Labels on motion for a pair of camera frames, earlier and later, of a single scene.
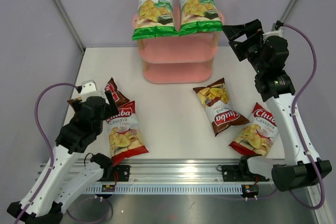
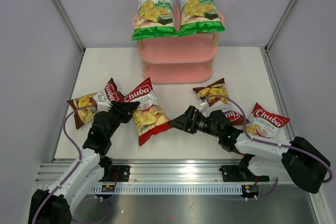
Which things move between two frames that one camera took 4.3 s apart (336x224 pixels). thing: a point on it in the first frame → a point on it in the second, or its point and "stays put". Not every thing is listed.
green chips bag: [200, 13] stays put
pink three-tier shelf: [186, 59] stays put
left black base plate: [116, 173] stays put
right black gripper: [253, 30] → [188, 120]
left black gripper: [110, 109] → [128, 107]
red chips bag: [125, 136] → [149, 117]
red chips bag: [260, 135] stays put
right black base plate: [233, 173] stays put
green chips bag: [156, 17] stays put
